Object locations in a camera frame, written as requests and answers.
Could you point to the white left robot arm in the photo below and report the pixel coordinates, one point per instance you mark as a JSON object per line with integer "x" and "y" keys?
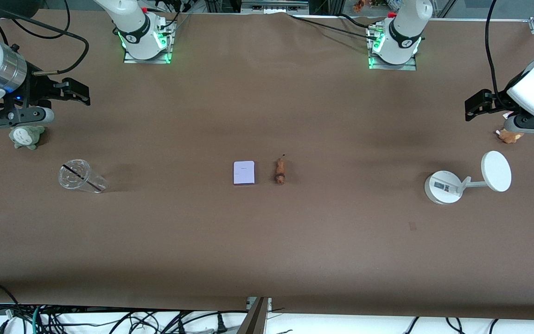
{"x": 403, "y": 28}

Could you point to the silver metal bracket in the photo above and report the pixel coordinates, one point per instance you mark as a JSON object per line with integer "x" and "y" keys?
{"x": 269, "y": 304}

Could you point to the silver metal rail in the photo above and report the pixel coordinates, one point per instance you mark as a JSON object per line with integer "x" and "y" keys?
{"x": 274, "y": 5}

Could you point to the brown lion statue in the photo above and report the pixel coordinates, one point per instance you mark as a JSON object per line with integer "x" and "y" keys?
{"x": 280, "y": 172}

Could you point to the clear plastic cup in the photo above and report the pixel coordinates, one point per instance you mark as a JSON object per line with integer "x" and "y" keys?
{"x": 74, "y": 176}

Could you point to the brown table cover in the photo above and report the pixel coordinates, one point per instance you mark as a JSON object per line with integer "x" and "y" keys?
{"x": 267, "y": 250}

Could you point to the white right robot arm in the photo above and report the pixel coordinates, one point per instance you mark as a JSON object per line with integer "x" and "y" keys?
{"x": 132, "y": 23}

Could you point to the brown plush toy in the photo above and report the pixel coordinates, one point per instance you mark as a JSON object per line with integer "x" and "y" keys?
{"x": 509, "y": 136}

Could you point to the orange background toy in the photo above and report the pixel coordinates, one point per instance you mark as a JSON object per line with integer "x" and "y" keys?
{"x": 359, "y": 5}

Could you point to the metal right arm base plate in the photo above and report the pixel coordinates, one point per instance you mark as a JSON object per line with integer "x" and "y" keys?
{"x": 165, "y": 51}

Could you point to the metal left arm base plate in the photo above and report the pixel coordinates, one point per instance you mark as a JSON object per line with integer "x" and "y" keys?
{"x": 406, "y": 66}

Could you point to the green plush toy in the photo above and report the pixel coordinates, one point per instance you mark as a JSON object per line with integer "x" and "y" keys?
{"x": 26, "y": 138}

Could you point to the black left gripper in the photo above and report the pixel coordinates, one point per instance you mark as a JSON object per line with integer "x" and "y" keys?
{"x": 493, "y": 102}

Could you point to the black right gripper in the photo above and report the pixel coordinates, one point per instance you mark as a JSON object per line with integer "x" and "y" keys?
{"x": 40, "y": 87}

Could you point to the black straw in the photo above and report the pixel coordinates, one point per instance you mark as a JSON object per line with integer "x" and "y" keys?
{"x": 81, "y": 178}

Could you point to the brown slanted post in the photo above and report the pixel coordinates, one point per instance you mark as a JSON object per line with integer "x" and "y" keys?
{"x": 254, "y": 320}

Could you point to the white round stand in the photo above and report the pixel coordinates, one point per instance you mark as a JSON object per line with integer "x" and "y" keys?
{"x": 443, "y": 188}

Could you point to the small lavender box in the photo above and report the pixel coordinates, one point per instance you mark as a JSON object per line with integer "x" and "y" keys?
{"x": 244, "y": 172}

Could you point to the small pink tag card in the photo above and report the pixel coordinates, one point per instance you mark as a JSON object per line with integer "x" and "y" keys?
{"x": 508, "y": 115}

